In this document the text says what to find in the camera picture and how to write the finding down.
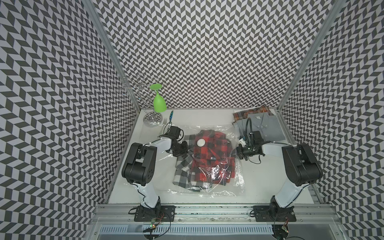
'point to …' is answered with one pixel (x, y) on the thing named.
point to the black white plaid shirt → (183, 175)
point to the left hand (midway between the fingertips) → (187, 152)
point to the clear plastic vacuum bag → (164, 181)
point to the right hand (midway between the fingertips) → (230, 156)
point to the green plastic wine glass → (159, 102)
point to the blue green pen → (171, 115)
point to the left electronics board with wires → (154, 222)
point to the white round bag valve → (201, 142)
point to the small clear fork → (165, 120)
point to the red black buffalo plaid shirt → (214, 160)
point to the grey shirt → (263, 123)
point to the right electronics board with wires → (284, 227)
